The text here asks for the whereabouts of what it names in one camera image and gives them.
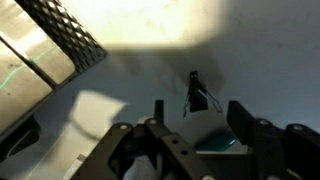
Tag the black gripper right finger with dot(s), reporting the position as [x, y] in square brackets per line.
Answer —
[292, 153]

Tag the black binder clip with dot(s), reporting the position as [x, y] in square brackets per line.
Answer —
[198, 96]

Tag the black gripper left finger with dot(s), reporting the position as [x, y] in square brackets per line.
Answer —
[168, 152]

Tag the teal plastic object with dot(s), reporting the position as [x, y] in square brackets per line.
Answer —
[219, 141]

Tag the black mesh metal tray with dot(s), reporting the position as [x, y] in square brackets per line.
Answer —
[43, 46]

